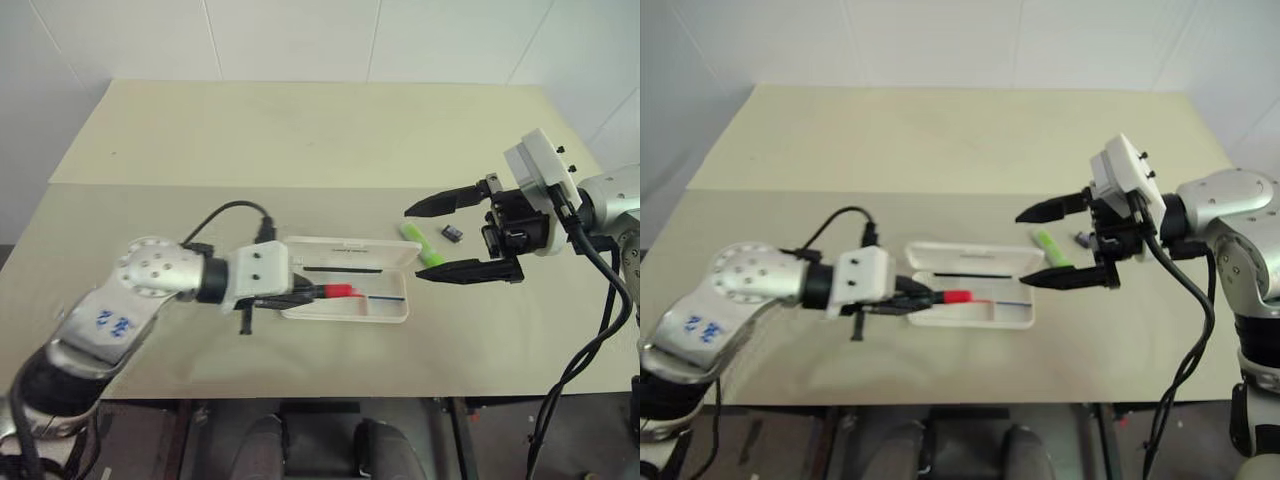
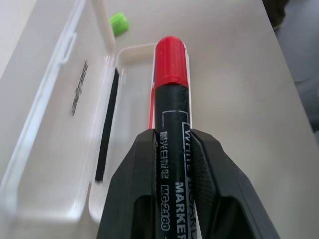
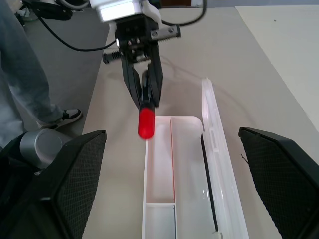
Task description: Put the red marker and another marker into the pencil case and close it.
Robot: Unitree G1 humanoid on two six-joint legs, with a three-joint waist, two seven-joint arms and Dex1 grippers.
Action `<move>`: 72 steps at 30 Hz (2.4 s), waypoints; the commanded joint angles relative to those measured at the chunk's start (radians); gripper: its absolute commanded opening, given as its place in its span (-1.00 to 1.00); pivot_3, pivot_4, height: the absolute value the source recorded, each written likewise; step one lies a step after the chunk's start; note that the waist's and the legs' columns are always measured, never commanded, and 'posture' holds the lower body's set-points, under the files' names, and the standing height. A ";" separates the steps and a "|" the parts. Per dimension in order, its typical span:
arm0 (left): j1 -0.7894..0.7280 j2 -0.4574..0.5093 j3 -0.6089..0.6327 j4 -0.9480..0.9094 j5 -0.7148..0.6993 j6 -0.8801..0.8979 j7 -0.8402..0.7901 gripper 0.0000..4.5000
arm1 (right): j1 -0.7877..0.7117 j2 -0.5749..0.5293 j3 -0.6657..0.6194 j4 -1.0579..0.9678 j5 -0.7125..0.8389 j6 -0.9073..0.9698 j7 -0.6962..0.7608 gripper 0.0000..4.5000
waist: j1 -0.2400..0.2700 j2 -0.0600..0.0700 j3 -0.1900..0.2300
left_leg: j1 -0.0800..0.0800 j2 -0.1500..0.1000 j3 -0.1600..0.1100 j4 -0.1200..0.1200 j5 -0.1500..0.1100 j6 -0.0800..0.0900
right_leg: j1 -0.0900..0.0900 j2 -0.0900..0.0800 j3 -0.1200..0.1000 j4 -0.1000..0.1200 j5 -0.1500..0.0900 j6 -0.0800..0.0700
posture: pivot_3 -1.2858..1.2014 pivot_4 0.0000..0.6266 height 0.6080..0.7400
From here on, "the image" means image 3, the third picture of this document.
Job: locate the white flat board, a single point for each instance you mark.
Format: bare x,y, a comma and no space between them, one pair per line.
289,49

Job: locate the black and white sneaker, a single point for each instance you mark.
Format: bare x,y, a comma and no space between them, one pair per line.
71,115

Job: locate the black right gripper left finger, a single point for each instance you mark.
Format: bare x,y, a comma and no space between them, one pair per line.
79,174

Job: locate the person's leg in blue jeans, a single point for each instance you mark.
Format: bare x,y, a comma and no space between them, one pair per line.
20,74

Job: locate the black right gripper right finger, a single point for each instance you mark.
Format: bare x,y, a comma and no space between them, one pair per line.
281,179

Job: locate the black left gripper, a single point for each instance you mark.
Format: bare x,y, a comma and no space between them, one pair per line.
132,32

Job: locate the white plastic pencil case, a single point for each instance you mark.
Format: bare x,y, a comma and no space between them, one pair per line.
189,179

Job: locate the silver robot body joint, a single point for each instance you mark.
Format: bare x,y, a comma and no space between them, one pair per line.
42,147

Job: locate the red capped black marker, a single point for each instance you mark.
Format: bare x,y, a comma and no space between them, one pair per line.
147,124

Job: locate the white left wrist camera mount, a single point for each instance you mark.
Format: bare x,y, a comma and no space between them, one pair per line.
119,8

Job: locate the small black thread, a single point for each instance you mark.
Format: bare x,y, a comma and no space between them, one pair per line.
244,159

